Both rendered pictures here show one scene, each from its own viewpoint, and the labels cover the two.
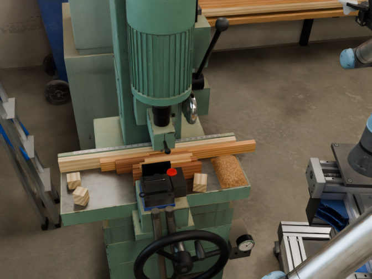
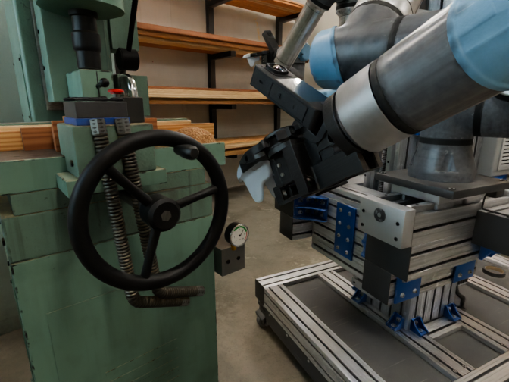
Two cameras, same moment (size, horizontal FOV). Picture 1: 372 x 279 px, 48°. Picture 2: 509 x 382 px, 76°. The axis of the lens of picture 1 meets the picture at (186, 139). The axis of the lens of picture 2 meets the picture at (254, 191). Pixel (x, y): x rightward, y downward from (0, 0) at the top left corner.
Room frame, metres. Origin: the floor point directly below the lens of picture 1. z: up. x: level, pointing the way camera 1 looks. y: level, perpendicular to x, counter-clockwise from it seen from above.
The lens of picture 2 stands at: (0.12, 0.08, 0.99)
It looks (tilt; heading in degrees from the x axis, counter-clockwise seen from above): 15 degrees down; 335
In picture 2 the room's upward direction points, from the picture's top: straight up
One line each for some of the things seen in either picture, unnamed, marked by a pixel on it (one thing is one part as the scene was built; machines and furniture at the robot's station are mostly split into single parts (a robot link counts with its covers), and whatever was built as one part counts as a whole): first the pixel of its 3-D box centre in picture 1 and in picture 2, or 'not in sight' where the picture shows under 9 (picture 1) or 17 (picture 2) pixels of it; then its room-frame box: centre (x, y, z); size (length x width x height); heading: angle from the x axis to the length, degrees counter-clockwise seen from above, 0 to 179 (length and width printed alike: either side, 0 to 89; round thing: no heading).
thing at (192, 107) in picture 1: (190, 107); (126, 95); (1.17, -0.01, 1.02); 0.12 x 0.03 x 0.12; 14
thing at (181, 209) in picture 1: (161, 203); (107, 146); (0.82, 0.07, 0.92); 0.15 x 0.13 x 0.09; 104
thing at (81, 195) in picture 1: (81, 196); not in sight; (0.82, 0.31, 0.92); 0.04 x 0.03 x 0.05; 76
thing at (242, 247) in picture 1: (244, 243); (235, 236); (0.87, -0.23, 0.65); 0.06 x 0.04 x 0.08; 104
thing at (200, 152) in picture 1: (180, 155); (124, 134); (1.03, 0.02, 0.92); 0.54 x 0.02 x 0.04; 104
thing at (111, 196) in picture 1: (156, 192); (97, 163); (0.90, 0.09, 0.87); 0.61 x 0.30 x 0.06; 104
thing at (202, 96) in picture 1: (195, 97); (131, 95); (1.23, -0.03, 1.02); 0.09 x 0.07 x 0.12; 104
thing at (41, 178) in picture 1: (11, 137); not in sight; (1.46, 0.82, 0.58); 0.27 x 0.25 x 1.16; 108
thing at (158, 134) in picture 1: (161, 129); (91, 90); (1.03, 0.08, 1.03); 0.14 x 0.07 x 0.09; 14
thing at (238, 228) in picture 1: (236, 238); (222, 252); (0.94, -0.21, 0.58); 0.12 x 0.08 x 0.08; 14
